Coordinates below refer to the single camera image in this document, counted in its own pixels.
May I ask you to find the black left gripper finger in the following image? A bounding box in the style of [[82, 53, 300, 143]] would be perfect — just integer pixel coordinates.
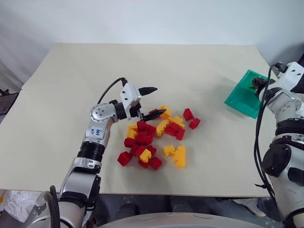
[[142, 109, 167, 123], [138, 86, 158, 97]]

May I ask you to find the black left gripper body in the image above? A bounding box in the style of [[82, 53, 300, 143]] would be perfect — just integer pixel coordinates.
[[129, 94, 146, 122]]

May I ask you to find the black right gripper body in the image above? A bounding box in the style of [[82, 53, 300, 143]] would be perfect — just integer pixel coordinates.
[[261, 78, 276, 95]]

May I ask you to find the teal plastic bin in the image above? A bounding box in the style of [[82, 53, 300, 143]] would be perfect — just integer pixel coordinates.
[[224, 69, 271, 120]]

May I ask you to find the long yellow toy block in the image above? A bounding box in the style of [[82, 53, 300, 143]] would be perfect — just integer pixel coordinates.
[[172, 145, 187, 169]]

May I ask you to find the silver robot torso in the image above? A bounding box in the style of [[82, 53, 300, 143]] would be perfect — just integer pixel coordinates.
[[94, 212, 287, 228]]

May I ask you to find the crumpled white plastic sheet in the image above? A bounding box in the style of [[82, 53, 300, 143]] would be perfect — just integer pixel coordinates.
[[231, 198, 268, 217]]

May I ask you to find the black object beside table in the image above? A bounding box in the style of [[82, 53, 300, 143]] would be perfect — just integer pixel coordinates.
[[0, 88, 19, 116]]

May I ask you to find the crumpled white plastic bag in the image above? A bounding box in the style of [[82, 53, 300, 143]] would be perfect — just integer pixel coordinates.
[[0, 189, 49, 223]]

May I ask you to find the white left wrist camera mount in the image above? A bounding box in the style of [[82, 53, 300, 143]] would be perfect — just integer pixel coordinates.
[[119, 83, 143, 119]]

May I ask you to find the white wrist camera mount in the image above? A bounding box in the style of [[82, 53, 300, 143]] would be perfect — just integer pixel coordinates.
[[119, 83, 143, 119], [276, 62, 304, 94]]

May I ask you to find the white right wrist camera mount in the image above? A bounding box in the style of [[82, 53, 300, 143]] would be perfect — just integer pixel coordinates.
[[276, 62, 304, 94]]

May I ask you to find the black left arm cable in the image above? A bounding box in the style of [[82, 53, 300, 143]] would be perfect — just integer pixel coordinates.
[[97, 77, 128, 105]]

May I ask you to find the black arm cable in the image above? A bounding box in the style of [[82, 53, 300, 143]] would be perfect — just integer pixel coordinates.
[[97, 77, 128, 105], [253, 62, 289, 199]]

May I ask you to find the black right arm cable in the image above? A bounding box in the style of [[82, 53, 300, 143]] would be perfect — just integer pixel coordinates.
[[253, 62, 289, 199]]

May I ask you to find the thick black hose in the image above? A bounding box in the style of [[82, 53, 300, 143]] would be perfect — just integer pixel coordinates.
[[43, 185, 62, 228]]

